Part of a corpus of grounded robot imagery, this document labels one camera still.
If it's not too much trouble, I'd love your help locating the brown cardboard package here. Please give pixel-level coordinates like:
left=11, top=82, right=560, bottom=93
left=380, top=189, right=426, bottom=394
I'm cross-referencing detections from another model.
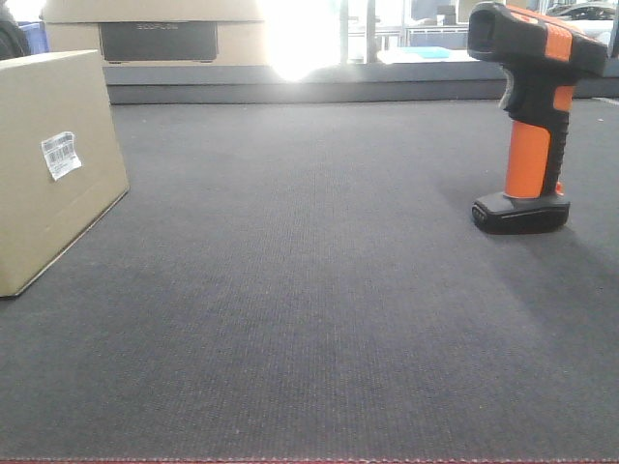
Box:
left=1, top=50, right=130, bottom=298

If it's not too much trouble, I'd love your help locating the dark grey table mat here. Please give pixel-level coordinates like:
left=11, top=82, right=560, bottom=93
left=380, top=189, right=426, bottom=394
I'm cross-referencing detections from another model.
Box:
left=1, top=99, right=618, bottom=461

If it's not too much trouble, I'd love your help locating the orange black barcode scanner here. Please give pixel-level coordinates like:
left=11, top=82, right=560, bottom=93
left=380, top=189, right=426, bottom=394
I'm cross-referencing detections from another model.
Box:
left=467, top=1, right=607, bottom=234

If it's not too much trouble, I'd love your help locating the white barcode label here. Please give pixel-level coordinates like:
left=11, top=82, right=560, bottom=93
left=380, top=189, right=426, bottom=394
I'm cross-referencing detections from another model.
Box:
left=41, top=131, right=82, bottom=182

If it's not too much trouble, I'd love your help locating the blue tray in background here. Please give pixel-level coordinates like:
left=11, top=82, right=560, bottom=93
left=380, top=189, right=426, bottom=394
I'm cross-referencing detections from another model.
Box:
left=399, top=46, right=451, bottom=60

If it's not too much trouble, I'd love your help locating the large printed cardboard box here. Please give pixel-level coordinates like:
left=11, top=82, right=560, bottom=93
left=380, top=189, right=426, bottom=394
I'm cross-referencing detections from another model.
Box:
left=42, top=1, right=269, bottom=67

